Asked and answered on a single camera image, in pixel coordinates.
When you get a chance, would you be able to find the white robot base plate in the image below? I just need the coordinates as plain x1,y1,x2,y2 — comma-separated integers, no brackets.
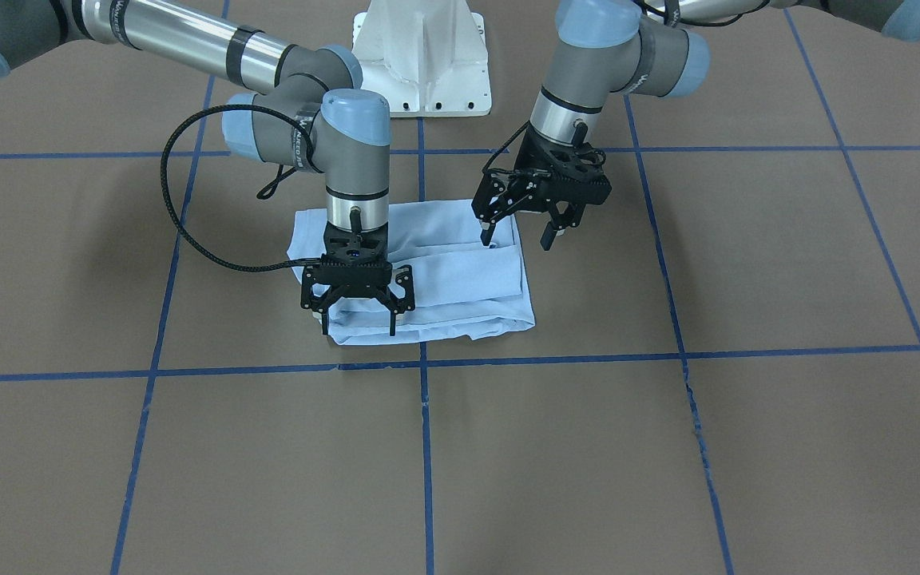
353,1,493,117

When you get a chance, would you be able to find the black braided cable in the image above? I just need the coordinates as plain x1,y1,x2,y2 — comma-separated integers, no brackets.
160,105,325,273

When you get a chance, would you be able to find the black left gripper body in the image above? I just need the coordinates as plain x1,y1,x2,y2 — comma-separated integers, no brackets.
472,132,611,232

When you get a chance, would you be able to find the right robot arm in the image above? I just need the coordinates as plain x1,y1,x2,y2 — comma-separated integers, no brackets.
0,1,415,335

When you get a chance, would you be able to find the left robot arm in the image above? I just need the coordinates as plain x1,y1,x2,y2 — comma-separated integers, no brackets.
471,1,766,250

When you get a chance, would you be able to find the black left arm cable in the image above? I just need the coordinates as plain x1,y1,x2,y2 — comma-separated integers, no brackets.
482,120,533,176

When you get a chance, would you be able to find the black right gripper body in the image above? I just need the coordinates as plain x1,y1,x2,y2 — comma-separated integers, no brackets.
300,224,415,316

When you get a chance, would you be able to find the light blue t-shirt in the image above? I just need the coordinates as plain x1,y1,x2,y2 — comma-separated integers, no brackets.
329,200,534,346

